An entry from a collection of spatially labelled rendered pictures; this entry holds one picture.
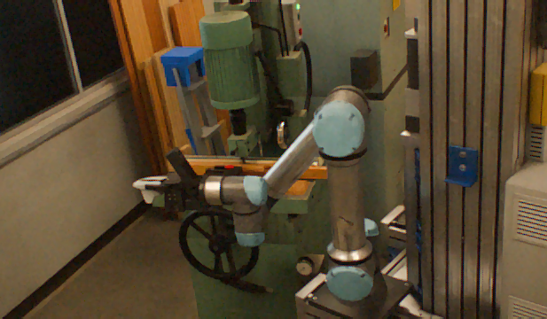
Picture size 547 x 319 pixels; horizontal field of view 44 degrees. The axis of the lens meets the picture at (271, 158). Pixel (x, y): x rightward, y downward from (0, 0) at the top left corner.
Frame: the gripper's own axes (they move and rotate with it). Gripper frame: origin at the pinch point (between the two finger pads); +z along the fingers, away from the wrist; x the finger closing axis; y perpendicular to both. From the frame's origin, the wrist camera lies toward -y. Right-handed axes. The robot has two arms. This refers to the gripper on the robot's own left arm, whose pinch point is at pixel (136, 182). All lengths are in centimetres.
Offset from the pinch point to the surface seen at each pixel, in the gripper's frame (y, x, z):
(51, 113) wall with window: 17, 147, 121
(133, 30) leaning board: -19, 190, 89
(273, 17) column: -33, 87, -19
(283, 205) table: 29, 57, -25
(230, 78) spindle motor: -16, 60, -9
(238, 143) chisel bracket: 9, 67, -7
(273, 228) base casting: 39, 58, -20
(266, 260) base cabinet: 53, 60, -15
